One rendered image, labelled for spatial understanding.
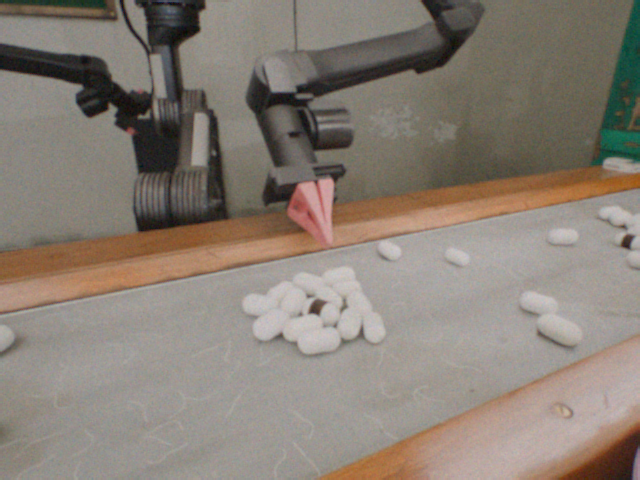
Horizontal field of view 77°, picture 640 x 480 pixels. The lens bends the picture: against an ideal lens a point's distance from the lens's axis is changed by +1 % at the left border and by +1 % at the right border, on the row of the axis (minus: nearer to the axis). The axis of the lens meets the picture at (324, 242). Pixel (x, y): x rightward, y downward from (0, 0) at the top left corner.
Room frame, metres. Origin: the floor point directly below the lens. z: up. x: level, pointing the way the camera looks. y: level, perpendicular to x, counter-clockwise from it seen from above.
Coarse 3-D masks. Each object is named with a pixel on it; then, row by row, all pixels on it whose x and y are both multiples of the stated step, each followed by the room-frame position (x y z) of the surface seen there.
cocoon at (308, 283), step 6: (300, 276) 0.37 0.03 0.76; (306, 276) 0.37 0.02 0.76; (312, 276) 0.37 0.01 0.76; (294, 282) 0.37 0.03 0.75; (300, 282) 0.37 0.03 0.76; (306, 282) 0.36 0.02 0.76; (312, 282) 0.36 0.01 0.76; (318, 282) 0.36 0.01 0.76; (324, 282) 0.37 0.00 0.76; (300, 288) 0.37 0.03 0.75; (306, 288) 0.36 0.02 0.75; (312, 288) 0.36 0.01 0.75; (312, 294) 0.36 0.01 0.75
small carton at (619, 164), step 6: (606, 162) 0.88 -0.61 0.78; (612, 162) 0.86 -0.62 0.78; (618, 162) 0.85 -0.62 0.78; (624, 162) 0.84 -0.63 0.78; (630, 162) 0.84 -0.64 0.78; (636, 162) 0.84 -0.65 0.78; (612, 168) 0.86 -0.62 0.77; (618, 168) 0.85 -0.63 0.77; (624, 168) 0.84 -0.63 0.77; (630, 168) 0.83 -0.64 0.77; (636, 168) 0.83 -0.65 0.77
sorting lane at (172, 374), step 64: (320, 256) 0.47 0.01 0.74; (384, 256) 0.47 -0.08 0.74; (512, 256) 0.47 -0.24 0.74; (576, 256) 0.47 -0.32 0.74; (0, 320) 0.32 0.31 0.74; (64, 320) 0.32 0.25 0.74; (128, 320) 0.32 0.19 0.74; (192, 320) 0.32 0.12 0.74; (384, 320) 0.32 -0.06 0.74; (448, 320) 0.32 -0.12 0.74; (512, 320) 0.32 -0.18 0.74; (576, 320) 0.32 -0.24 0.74; (0, 384) 0.24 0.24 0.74; (64, 384) 0.24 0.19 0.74; (128, 384) 0.24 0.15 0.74; (192, 384) 0.24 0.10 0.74; (256, 384) 0.24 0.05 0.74; (320, 384) 0.24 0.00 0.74; (384, 384) 0.24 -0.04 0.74; (448, 384) 0.24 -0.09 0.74; (512, 384) 0.24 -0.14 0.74; (0, 448) 0.18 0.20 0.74; (64, 448) 0.18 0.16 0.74; (128, 448) 0.18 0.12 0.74; (192, 448) 0.18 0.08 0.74; (256, 448) 0.18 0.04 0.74; (320, 448) 0.18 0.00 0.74
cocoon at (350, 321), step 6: (348, 312) 0.30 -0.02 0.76; (354, 312) 0.31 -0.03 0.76; (342, 318) 0.30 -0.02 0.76; (348, 318) 0.29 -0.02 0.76; (354, 318) 0.30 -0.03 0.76; (360, 318) 0.30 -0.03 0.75; (342, 324) 0.29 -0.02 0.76; (348, 324) 0.29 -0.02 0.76; (354, 324) 0.29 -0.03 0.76; (360, 324) 0.30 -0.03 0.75; (342, 330) 0.29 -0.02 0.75; (348, 330) 0.29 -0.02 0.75; (354, 330) 0.29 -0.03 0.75; (342, 336) 0.29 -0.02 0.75; (348, 336) 0.28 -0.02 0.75; (354, 336) 0.29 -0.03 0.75
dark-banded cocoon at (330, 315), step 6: (306, 300) 0.32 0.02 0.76; (312, 300) 0.32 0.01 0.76; (306, 306) 0.32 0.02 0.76; (330, 306) 0.31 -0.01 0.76; (306, 312) 0.31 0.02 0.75; (324, 312) 0.31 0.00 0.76; (330, 312) 0.31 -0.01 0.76; (336, 312) 0.31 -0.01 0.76; (324, 318) 0.30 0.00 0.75; (330, 318) 0.30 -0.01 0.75; (336, 318) 0.31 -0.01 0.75; (324, 324) 0.30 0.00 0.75; (330, 324) 0.30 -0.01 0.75
